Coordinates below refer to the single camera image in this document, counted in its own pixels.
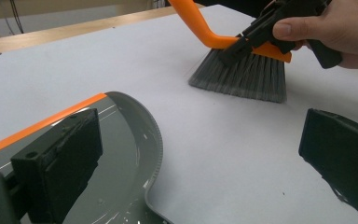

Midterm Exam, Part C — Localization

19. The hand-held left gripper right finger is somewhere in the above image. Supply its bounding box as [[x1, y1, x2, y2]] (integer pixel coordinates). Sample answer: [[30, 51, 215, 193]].
[[298, 107, 358, 224]]

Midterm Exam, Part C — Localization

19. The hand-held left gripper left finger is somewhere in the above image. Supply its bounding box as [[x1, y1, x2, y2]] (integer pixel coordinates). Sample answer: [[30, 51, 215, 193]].
[[10, 107, 103, 224]]

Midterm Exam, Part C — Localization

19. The orange brush with grey bristles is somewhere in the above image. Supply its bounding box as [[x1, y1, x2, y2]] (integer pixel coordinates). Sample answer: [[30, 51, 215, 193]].
[[167, 0, 293, 105]]

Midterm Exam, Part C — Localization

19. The grey dustpan with orange edge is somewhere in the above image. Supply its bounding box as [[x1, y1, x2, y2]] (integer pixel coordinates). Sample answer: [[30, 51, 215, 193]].
[[0, 91, 175, 224]]

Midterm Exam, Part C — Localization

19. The white table cover sheet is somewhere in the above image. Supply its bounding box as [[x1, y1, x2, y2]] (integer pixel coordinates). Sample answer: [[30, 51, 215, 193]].
[[0, 4, 358, 224]]

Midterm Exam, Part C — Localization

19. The wooden table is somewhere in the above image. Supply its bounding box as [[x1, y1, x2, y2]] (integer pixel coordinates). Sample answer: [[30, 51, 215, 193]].
[[0, 3, 207, 58]]

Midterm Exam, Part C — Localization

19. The thin black hanging cable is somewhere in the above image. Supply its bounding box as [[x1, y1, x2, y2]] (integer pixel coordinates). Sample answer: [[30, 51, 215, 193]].
[[8, 0, 24, 35]]

